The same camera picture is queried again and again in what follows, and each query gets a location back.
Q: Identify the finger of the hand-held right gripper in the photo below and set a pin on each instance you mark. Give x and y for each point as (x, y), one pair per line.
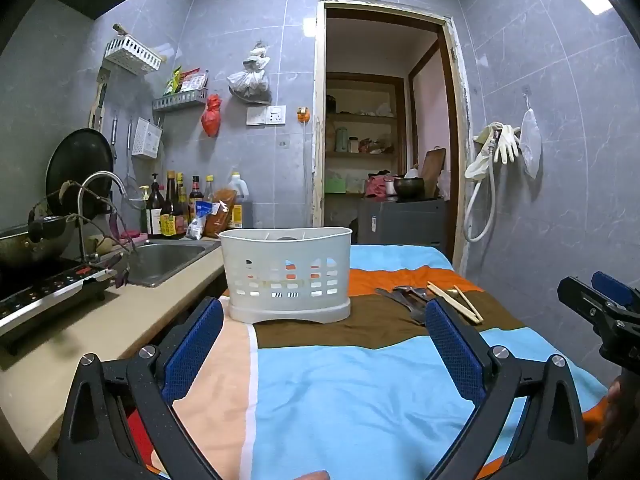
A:
(612, 282)
(580, 297)

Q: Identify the red cap sauce bottle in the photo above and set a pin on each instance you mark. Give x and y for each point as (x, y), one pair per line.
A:
(195, 192)

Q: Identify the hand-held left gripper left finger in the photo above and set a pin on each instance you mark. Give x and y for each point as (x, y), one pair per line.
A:
(195, 347)

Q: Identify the pink sponge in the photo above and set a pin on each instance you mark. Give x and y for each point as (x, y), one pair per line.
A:
(131, 233)

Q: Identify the brown cap sauce bottle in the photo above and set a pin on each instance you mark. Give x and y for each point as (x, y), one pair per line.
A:
(172, 220)

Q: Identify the cream rubber glove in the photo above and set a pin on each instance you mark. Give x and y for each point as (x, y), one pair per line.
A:
(506, 142)
(477, 162)

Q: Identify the white plastic bag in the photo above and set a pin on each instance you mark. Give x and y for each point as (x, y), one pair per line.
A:
(250, 82)

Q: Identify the green box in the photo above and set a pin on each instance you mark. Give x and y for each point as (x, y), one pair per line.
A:
(335, 184)

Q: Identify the curved steel faucet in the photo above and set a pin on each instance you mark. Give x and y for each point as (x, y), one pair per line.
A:
(100, 175)

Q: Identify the metal wok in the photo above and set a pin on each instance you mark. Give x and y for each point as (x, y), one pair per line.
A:
(30, 250)

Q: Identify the white wall utensil holder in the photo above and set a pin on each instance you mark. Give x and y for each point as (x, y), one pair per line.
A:
(146, 140)

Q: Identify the wooden cutting board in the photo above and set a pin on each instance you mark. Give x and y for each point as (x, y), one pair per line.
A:
(434, 170)

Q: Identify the seasoning packets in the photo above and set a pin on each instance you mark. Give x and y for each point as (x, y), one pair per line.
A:
(187, 80)

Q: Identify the brown packet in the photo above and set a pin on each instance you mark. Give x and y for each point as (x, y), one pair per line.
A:
(222, 215)

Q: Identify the striped cloth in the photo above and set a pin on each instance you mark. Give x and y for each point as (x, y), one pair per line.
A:
(350, 395)

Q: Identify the dark pot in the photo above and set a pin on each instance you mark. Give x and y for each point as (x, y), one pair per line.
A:
(409, 187)

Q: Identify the induction cooker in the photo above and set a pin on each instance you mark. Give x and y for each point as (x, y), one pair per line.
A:
(45, 290)

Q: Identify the wooden chopstick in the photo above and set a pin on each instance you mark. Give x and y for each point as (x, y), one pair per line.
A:
(467, 302)
(450, 301)

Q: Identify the blue white packet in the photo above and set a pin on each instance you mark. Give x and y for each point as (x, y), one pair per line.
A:
(200, 220)

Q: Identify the door frame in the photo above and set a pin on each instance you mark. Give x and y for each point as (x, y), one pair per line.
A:
(318, 110)

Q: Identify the wooden hanging utensil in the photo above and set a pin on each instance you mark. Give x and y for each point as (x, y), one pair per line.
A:
(95, 110)

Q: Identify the yellow cap dark bottle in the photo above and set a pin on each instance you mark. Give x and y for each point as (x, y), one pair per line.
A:
(182, 195)

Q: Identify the white wall switch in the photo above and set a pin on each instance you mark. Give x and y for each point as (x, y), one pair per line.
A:
(256, 116)

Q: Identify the yellow cap clear bottle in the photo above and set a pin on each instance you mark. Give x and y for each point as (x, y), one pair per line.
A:
(209, 190)

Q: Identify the black frying pan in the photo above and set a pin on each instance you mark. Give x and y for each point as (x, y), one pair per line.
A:
(80, 160)

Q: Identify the steel sink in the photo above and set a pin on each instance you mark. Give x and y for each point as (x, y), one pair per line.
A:
(160, 260)

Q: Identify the white wall basket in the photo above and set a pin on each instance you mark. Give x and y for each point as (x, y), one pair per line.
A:
(132, 55)

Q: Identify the white wall socket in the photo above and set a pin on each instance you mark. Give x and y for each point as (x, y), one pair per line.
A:
(276, 115)

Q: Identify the red plastic bag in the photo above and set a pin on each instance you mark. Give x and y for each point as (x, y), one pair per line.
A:
(211, 120)

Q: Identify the orange wall hook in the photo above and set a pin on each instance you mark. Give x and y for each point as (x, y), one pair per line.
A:
(303, 115)

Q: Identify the white hanging mesh bag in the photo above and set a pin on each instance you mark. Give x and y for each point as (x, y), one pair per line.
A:
(530, 145)

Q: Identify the person's right hand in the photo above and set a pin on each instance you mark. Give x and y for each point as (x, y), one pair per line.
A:
(614, 405)

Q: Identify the hanging metal ladle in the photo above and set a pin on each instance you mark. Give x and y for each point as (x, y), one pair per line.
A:
(114, 135)

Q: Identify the small jar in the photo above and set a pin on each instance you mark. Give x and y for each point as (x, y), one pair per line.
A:
(353, 145)

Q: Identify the dark pump bottle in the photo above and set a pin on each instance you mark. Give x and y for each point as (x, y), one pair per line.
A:
(155, 215)

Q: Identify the hanging metal strainer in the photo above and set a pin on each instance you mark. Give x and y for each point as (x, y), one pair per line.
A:
(134, 197)

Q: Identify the pink cloth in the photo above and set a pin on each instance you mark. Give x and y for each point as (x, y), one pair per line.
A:
(377, 187)

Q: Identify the white plastic utensil basket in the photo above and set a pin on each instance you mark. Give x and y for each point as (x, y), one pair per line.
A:
(280, 250)

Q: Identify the grey wall shelf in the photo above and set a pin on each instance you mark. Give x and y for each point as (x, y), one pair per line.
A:
(180, 100)

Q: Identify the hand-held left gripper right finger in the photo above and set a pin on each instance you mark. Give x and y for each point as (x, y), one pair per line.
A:
(455, 357)

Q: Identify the wooden shelf unit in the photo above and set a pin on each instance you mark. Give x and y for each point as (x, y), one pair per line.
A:
(365, 116)

